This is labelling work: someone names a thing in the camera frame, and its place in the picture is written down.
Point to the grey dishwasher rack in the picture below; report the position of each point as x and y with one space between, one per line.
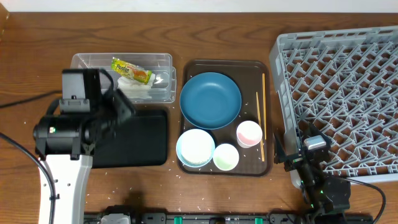
344 82

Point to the clear plastic waste bin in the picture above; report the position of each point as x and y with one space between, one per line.
160 64

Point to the light green plastic cup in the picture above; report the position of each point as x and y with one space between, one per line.
226 157

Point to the black rectangular bin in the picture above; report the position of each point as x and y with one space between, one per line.
140 141

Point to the dark brown serving tray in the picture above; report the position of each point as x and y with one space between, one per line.
248 76

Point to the yellow green snack wrapper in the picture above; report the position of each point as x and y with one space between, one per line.
131 71

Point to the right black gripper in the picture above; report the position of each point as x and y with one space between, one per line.
294 160

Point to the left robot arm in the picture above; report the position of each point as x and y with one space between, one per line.
66 138

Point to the pink plastic cup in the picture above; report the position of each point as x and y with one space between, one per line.
248 134

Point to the wooden chopstick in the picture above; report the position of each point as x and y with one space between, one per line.
264 104
259 123

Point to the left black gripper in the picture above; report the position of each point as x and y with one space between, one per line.
125 107

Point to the white paper napkin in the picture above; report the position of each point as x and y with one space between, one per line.
135 89

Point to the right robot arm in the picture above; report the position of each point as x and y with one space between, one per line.
327 195

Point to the light blue rice bowl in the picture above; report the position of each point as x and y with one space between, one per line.
195 148

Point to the blue plate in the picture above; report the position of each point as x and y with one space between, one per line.
210 100

